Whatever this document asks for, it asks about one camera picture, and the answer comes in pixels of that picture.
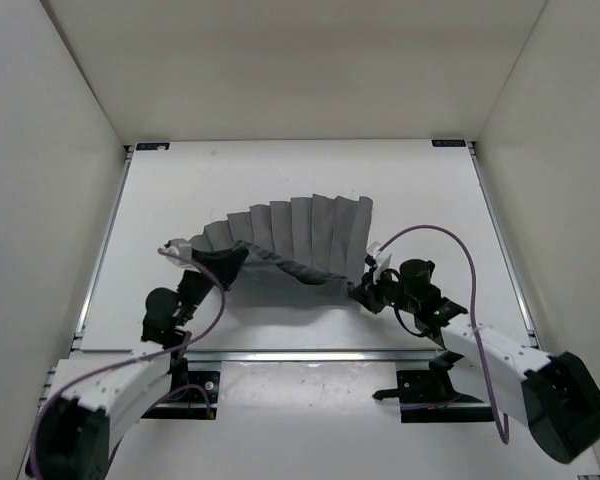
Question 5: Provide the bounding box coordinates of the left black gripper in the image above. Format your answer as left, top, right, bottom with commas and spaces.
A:
176, 243, 250, 323

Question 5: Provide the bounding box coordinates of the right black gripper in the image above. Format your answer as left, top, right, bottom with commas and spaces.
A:
349, 264, 418, 315

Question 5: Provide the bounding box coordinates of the grey pleated skirt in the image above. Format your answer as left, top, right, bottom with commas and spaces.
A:
186, 194, 373, 309

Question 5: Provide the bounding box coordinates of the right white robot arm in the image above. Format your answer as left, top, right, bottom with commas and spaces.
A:
350, 257, 600, 464

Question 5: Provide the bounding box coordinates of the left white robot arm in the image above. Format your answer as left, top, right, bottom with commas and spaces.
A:
25, 242, 248, 479

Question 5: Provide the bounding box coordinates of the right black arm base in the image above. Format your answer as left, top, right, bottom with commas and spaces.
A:
372, 352, 494, 424

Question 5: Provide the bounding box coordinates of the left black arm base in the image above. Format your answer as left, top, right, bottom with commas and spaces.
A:
142, 362, 221, 421

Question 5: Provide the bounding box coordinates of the left blue corner sticker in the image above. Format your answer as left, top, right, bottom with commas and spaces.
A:
135, 142, 170, 151

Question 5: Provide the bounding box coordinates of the blue corner sticker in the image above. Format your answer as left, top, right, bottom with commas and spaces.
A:
431, 139, 467, 148
135, 142, 170, 151

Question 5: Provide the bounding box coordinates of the right blue corner sticker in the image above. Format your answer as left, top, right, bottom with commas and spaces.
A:
431, 139, 467, 148

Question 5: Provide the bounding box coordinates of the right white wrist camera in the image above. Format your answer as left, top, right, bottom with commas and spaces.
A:
365, 242, 391, 283

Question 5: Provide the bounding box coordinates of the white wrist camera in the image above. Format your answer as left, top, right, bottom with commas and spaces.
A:
365, 242, 391, 283
158, 238, 196, 271

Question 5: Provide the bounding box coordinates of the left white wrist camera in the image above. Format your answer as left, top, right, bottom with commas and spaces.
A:
158, 238, 196, 271

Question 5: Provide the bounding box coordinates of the front aluminium rail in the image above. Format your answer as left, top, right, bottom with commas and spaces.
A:
186, 348, 443, 363

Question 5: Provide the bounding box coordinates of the left aluminium table rail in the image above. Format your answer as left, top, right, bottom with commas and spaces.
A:
71, 145, 135, 349

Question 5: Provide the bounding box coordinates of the aluminium table rail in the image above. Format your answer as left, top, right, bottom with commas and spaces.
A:
71, 145, 135, 349
468, 142, 540, 349

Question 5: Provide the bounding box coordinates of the right aluminium table rail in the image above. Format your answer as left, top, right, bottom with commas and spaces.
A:
468, 142, 540, 349

